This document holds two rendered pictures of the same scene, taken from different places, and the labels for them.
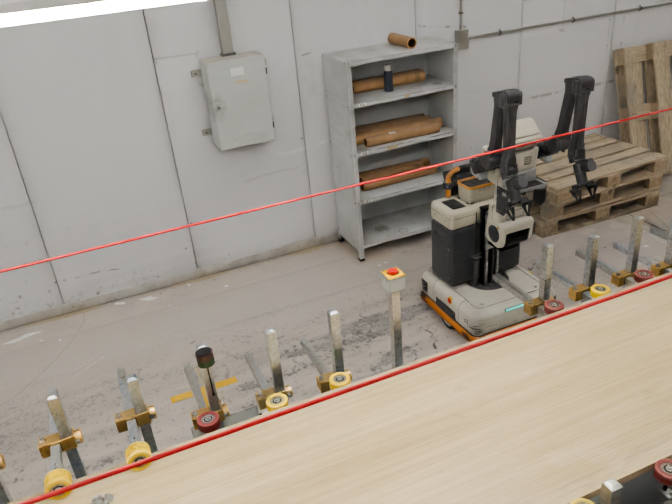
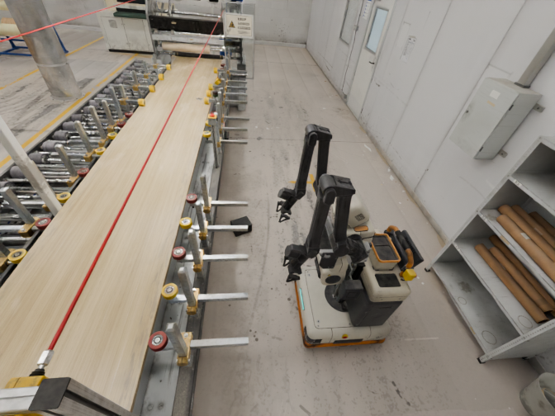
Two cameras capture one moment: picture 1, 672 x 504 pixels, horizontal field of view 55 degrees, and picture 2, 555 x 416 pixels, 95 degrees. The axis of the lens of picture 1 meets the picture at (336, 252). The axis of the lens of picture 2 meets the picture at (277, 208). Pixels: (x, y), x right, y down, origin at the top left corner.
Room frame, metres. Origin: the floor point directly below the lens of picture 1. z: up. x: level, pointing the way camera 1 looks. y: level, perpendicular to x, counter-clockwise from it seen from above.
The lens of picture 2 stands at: (3.16, -2.14, 2.19)
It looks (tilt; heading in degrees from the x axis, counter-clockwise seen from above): 43 degrees down; 101
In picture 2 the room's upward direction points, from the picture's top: 7 degrees clockwise
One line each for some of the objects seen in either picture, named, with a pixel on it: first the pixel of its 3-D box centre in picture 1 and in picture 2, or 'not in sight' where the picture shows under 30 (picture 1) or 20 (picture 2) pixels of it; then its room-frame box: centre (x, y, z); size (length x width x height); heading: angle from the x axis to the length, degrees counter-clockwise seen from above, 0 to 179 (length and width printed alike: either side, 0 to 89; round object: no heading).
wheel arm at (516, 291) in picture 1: (523, 297); (219, 204); (2.45, -0.83, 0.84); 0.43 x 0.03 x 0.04; 21
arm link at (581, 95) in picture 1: (579, 120); (318, 220); (3.19, -1.32, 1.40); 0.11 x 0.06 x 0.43; 111
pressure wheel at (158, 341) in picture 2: not in sight; (159, 343); (2.62, -1.84, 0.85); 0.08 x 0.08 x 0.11
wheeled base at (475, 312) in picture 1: (486, 294); (338, 302); (3.55, -0.96, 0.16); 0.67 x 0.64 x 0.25; 21
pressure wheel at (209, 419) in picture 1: (210, 429); not in sight; (1.76, 0.51, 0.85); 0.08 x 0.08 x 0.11
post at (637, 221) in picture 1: (631, 262); (196, 257); (2.56, -1.37, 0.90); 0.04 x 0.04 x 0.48; 21
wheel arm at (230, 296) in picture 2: (648, 261); (209, 298); (2.71, -1.54, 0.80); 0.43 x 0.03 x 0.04; 21
